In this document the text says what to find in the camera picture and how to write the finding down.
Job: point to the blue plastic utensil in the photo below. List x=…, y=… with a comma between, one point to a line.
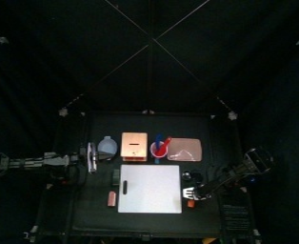
x=157, y=139

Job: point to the black round object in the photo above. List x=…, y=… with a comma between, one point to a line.
x=190, y=176

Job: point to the white printed label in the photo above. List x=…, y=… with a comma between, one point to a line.
x=233, y=213

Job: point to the pink plastic cup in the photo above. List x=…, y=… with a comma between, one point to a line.
x=157, y=152

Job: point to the orange toy carrot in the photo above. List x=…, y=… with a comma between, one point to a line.
x=190, y=204

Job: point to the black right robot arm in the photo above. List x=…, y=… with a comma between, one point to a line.
x=239, y=173

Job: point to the copper brown box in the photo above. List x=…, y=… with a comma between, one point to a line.
x=133, y=146

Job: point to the white cutting board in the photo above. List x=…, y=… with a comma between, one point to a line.
x=150, y=189

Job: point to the salmon pink toy piece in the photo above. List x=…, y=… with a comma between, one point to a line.
x=111, y=199

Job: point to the dark green toy piece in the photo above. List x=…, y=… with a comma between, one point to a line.
x=115, y=177

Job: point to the red plastic utensil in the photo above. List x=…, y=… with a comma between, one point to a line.
x=163, y=143

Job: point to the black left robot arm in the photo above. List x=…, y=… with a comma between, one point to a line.
x=31, y=162

